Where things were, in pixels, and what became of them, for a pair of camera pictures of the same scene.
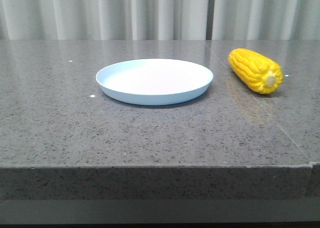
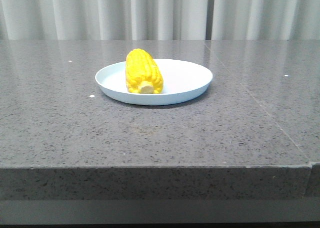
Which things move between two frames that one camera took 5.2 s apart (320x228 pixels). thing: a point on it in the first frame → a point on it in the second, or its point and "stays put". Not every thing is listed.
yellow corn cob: (261, 74) → (142, 74)
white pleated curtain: (245, 16) stays put
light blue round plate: (154, 80) stays put
